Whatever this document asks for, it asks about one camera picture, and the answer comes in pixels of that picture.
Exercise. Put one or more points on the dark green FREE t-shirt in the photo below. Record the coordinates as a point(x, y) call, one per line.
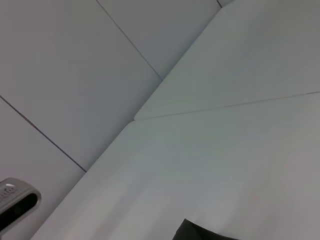
point(200, 231)

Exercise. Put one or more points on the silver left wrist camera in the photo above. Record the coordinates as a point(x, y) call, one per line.
point(17, 197)

